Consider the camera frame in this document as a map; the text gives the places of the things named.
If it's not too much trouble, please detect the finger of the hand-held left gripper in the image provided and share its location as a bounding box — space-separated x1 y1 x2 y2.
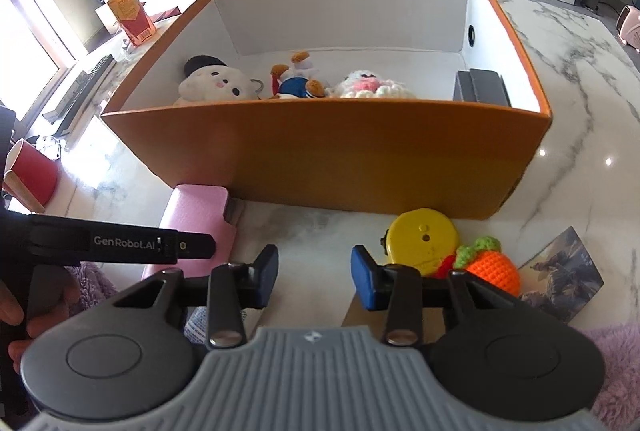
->
175 233 217 261

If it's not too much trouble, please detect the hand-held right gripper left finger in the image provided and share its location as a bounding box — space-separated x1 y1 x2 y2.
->
113 244 280 350

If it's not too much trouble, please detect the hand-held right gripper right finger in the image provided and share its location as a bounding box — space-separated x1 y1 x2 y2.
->
351 245 524 348

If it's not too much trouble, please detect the pink wallet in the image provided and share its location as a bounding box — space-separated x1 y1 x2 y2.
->
142 184 246 282

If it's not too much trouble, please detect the white paper packet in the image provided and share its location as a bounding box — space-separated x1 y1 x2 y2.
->
184 306 261 342

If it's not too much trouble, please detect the yellow round tape measure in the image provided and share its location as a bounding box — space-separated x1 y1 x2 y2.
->
382 207 461 277

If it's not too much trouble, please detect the orange cardboard box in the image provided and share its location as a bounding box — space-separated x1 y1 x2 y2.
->
100 0 553 219

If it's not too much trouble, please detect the orange crochet carrot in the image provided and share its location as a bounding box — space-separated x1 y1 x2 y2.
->
439 236 521 297

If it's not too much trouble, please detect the white panda plush striped bottom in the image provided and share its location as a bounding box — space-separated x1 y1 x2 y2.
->
172 54 266 107

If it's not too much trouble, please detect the corgi plush blue sailor outfit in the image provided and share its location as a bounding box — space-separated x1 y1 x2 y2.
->
269 51 331 100

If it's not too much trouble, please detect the white pink crochet bunny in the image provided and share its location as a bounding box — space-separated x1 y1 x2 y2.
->
327 68 418 100

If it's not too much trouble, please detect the grey box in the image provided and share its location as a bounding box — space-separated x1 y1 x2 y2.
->
452 68 511 107

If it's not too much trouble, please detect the person's left hand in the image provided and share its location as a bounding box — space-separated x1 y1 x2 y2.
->
0 281 81 362

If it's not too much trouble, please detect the black remote control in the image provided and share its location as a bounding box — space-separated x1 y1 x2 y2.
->
52 54 115 137

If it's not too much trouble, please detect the dark photo card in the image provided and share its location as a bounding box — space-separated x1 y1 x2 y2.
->
517 226 605 324

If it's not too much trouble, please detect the yellow red carton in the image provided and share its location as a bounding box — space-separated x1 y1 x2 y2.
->
105 0 157 49

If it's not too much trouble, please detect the purple fluffy cloth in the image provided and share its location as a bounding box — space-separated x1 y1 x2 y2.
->
75 261 640 424

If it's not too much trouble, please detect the pink heater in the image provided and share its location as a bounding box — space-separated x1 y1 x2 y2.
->
616 4 640 49

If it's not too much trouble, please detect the red cup wooden handle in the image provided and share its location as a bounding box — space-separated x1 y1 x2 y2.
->
2 138 57 214

